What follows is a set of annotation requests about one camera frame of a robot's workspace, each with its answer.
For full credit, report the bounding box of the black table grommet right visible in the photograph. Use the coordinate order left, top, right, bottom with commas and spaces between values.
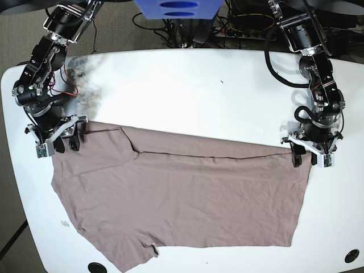
344, 249, 359, 263

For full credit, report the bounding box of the mauve T-shirt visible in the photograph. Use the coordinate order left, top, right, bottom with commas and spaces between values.
52, 122, 311, 272

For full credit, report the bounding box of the black table grommet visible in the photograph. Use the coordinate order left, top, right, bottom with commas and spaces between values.
344, 249, 359, 263
88, 262, 107, 273

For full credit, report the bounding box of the blue plastic mount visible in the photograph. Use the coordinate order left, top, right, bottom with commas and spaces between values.
134, 0, 223, 19

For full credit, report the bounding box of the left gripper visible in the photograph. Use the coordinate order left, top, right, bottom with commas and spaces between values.
280, 121, 344, 168

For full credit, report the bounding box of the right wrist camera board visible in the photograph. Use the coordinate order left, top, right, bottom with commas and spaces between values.
36, 143, 55, 158

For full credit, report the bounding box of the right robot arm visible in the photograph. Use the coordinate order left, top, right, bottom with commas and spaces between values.
11, 1, 103, 158

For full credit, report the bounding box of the black table grommet left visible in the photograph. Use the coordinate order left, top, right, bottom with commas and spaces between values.
88, 262, 107, 273

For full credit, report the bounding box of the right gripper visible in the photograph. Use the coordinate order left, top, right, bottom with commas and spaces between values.
24, 109, 88, 153

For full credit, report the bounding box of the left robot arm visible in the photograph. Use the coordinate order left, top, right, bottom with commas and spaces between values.
264, 1, 345, 168

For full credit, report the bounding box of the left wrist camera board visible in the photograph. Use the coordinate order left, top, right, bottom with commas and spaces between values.
317, 153, 335, 168

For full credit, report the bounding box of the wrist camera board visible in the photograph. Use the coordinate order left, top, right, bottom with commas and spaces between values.
36, 143, 55, 158
317, 153, 335, 168

